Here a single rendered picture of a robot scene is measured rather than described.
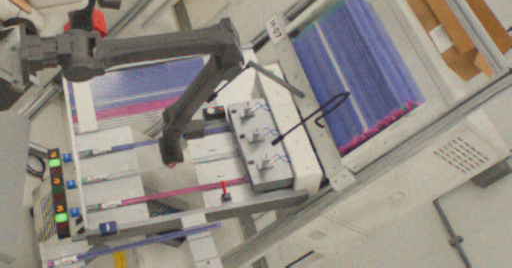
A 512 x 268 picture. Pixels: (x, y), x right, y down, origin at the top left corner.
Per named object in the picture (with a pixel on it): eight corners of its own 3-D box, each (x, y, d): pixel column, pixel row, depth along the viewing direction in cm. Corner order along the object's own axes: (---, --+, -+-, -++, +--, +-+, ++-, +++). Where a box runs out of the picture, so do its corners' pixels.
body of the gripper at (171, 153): (177, 137, 222) (178, 123, 216) (184, 163, 216) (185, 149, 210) (158, 140, 221) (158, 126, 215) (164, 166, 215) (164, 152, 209)
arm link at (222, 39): (242, 8, 164) (251, 43, 161) (236, 39, 177) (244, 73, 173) (56, 31, 160) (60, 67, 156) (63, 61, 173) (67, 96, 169)
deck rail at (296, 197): (88, 246, 214) (85, 236, 209) (87, 240, 215) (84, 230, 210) (307, 203, 221) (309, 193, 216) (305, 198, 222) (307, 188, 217)
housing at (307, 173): (292, 202, 223) (297, 177, 211) (252, 93, 251) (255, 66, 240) (316, 198, 223) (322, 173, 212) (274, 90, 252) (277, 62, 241)
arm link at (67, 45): (48, 34, 158) (50, 54, 156) (92, 32, 160) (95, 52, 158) (48, 56, 166) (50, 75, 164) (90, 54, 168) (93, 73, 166)
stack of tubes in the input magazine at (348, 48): (339, 153, 208) (415, 101, 195) (289, 39, 238) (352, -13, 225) (361, 165, 216) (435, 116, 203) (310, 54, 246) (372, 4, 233)
